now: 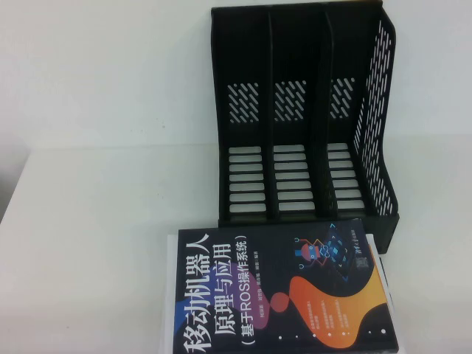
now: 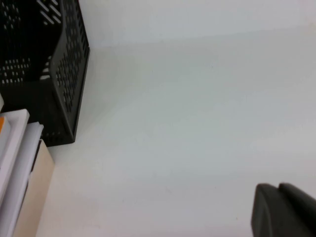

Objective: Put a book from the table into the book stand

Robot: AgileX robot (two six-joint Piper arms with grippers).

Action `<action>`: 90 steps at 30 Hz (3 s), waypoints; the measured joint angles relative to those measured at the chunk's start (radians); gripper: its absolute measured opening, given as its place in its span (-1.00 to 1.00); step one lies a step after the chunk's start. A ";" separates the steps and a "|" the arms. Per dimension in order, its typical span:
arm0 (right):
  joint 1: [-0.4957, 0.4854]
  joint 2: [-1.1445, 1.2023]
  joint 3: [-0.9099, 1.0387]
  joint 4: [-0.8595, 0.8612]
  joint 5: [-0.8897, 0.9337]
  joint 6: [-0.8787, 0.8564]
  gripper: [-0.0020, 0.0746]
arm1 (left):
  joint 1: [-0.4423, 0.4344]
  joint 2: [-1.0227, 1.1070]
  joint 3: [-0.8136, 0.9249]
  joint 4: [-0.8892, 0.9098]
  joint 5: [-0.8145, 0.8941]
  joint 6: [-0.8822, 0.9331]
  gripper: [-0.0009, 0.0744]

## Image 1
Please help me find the dark mobile robot book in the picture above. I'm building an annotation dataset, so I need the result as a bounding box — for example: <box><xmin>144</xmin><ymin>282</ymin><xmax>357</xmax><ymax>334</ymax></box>
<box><xmin>172</xmin><ymin>217</ymin><xmax>402</xmax><ymax>354</ymax></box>

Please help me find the white car suspension book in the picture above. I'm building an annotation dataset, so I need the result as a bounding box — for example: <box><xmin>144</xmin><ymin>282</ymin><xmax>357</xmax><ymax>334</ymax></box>
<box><xmin>166</xmin><ymin>234</ymin><xmax>180</xmax><ymax>351</ymax></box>

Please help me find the black plastic book stand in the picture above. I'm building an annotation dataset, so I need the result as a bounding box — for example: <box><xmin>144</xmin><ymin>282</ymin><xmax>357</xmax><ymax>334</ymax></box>
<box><xmin>209</xmin><ymin>5</ymin><xmax>401</xmax><ymax>255</ymax></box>

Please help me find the thin white book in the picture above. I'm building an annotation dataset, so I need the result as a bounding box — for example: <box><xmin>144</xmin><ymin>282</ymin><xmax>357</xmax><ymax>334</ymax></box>
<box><xmin>375</xmin><ymin>256</ymin><xmax>392</xmax><ymax>296</ymax></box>

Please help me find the white books stack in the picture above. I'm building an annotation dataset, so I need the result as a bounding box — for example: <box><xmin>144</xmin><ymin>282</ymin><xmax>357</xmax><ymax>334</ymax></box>
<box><xmin>367</xmin><ymin>232</ymin><xmax>383</xmax><ymax>263</ymax></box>

